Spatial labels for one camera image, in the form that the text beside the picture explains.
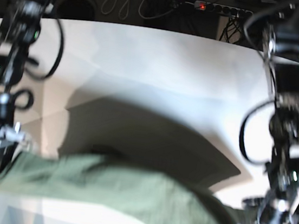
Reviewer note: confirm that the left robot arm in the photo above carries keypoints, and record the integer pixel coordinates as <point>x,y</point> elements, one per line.
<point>280,55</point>

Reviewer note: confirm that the green t-shirt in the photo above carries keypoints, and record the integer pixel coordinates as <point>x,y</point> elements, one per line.
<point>149,196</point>

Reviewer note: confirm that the black power strip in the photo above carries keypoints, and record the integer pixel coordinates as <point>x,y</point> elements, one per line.
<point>222,9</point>

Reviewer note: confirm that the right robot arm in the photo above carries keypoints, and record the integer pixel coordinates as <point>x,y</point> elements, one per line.
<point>20,28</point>

